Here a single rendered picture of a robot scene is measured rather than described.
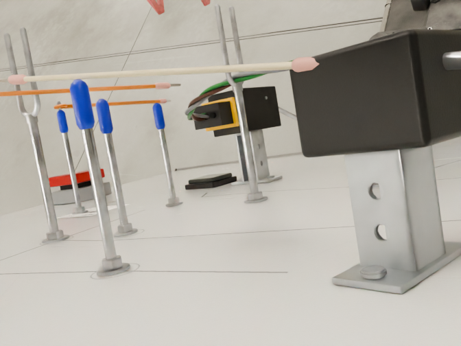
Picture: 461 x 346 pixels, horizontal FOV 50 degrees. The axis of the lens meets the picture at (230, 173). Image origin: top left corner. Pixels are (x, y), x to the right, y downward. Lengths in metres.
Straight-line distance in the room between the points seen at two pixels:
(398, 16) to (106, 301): 1.68
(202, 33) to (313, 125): 2.50
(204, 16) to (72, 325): 2.61
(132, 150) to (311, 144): 2.27
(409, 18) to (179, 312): 1.67
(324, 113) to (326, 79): 0.01
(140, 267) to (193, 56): 2.36
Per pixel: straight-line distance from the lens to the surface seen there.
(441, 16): 1.74
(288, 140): 1.96
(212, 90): 0.37
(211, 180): 0.51
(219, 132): 0.48
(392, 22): 1.80
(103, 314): 0.18
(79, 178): 0.62
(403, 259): 0.16
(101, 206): 0.23
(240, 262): 0.21
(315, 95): 0.16
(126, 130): 2.54
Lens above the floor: 1.48
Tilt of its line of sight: 48 degrees down
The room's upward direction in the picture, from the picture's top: 46 degrees counter-clockwise
